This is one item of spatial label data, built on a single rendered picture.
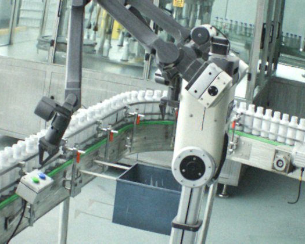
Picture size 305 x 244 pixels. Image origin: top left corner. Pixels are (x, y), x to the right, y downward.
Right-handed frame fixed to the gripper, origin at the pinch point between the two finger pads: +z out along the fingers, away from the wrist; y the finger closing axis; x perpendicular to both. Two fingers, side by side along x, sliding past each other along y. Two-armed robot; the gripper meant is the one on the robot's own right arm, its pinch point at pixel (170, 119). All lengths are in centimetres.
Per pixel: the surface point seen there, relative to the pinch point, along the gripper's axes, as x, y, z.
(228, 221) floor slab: -221, -5, 123
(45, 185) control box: 88, 20, 11
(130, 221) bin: 16.0, 7.7, 45.6
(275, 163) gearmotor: -82, -45, 32
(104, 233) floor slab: -136, 69, 122
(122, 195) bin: 16.0, 12.5, 34.0
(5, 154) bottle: 86, 38, 5
